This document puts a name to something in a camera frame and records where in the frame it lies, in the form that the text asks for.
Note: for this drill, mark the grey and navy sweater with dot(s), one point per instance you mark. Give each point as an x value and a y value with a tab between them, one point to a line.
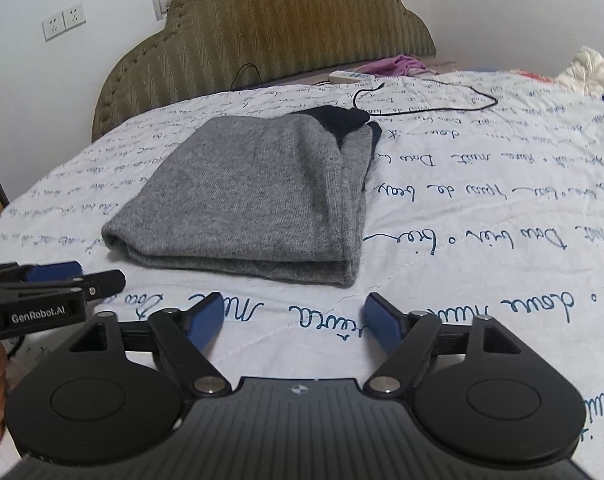
242	195

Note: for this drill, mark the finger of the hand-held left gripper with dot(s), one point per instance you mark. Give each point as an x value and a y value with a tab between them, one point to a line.
52	271
104	282

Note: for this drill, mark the olive padded headboard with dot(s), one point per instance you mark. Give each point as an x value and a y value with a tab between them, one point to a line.
282	30

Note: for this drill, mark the purple cloth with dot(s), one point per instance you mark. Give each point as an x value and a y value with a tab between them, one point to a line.
399	65

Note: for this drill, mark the white printed blanket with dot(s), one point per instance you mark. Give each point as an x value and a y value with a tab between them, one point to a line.
481	185

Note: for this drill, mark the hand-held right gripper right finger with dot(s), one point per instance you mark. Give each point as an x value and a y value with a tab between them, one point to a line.
381	322

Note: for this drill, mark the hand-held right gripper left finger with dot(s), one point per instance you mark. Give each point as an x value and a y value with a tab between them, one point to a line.
207	320

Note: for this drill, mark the white power strip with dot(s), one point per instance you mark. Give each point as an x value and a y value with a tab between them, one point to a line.
352	76

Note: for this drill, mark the white wall socket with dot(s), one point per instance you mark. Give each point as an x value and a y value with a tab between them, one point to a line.
75	15
53	27

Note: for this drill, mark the white fluffy blanket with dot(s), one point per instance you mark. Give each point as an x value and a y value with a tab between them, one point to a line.
589	70

